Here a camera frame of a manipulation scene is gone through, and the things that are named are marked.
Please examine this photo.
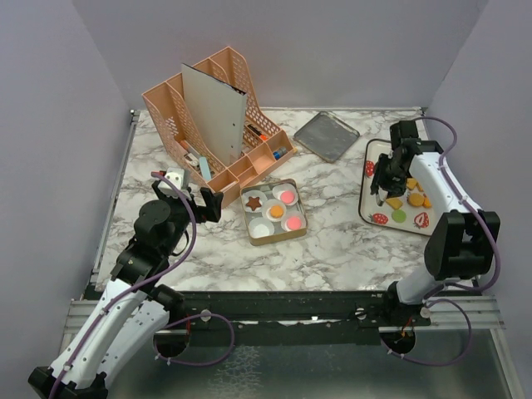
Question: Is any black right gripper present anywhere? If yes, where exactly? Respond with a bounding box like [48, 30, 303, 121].
[372, 154, 408, 199]

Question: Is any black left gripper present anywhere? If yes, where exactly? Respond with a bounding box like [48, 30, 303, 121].
[154, 181, 223, 256]

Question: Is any yellow square biscuit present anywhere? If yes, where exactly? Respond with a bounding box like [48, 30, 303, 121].
[386, 198, 403, 210]
[406, 178, 418, 191]

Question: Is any grey square tin lid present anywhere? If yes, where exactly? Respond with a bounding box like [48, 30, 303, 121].
[293, 111, 360, 163]

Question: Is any brown star cookie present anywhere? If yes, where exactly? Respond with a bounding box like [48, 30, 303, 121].
[245, 196, 263, 212]

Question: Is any pink round macaron cookie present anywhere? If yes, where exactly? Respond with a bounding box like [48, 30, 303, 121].
[286, 216, 303, 231]
[280, 190, 295, 204]

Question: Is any orange round cookie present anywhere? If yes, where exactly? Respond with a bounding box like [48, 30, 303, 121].
[269, 204, 284, 219]

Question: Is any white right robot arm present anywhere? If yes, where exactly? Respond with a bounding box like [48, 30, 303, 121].
[370, 120, 501, 325]

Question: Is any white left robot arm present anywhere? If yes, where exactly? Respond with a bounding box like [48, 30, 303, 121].
[28, 179, 224, 398]

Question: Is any yellow dotted round biscuit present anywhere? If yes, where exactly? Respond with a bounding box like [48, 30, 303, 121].
[407, 193, 425, 207]

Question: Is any strawberry pattern serving tray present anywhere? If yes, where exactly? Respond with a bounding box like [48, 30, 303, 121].
[358, 139, 439, 236]

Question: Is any green round macaron cookie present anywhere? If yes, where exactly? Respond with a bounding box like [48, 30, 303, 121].
[392, 209, 407, 224]

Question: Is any orange fish cookie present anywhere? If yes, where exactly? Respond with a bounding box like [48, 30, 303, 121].
[422, 195, 432, 209]

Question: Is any white correction tape dispenser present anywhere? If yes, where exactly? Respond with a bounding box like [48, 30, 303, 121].
[185, 153, 200, 169]

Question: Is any light blue eraser case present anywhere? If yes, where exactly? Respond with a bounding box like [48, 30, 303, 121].
[199, 156, 212, 182]

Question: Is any white paper cupcake liner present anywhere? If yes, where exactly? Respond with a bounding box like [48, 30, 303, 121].
[281, 212, 307, 232]
[272, 183, 298, 207]
[262, 199, 287, 222]
[248, 217, 275, 239]
[241, 190, 268, 213]

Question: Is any gold square cookie tin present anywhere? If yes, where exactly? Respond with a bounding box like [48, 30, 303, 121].
[239, 179, 308, 246]

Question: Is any grey blue glue stick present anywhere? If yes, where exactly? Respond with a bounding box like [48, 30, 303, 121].
[273, 146, 288, 160]

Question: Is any grey document folder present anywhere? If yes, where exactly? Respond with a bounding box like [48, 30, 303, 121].
[181, 63, 248, 166]

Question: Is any peach plastic file organizer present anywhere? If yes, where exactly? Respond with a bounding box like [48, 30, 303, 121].
[142, 47, 296, 207]

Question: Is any orange black marker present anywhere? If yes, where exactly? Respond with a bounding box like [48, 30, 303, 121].
[246, 123, 268, 141]

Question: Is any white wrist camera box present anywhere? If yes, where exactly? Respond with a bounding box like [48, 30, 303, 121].
[159, 167, 190, 199]

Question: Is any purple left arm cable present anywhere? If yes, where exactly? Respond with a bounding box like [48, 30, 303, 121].
[48, 170, 236, 399]

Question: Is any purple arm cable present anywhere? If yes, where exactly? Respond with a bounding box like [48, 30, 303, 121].
[48, 170, 236, 399]
[386, 116, 500, 366]

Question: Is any black metal base rail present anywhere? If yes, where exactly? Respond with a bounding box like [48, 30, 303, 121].
[155, 291, 430, 347]

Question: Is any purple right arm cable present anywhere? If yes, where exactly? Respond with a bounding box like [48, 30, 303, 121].
[386, 116, 500, 366]

